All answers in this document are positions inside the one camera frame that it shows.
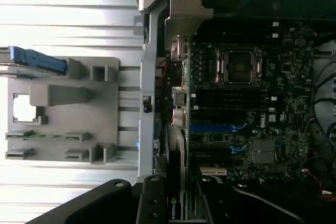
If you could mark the black intrusion switch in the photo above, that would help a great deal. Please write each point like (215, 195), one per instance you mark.
(147, 104)

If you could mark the black expansion slot blue latch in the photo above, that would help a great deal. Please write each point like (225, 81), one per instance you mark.
(210, 151)

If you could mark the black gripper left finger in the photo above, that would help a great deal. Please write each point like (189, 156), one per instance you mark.
(153, 203)

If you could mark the white PCI expansion slot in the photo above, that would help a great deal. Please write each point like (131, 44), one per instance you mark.
(214, 171)

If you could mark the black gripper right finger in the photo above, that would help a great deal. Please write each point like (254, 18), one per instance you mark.
(252, 195)

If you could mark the metal CPU socket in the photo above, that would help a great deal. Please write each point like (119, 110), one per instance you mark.
(239, 66)

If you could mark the green motherboard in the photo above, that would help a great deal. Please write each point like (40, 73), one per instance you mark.
(288, 103)

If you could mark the hard disk with blue carrier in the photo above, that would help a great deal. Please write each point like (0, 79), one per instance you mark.
(39, 58)

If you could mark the grey plastic parts rack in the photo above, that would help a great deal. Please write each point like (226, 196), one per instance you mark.
(78, 119)

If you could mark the black open PC case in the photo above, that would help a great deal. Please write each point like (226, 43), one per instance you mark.
(148, 77)

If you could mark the silver CPU chip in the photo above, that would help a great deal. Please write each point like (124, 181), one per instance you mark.
(23, 108)

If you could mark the green RAM stick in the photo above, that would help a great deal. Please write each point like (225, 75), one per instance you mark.
(47, 136)

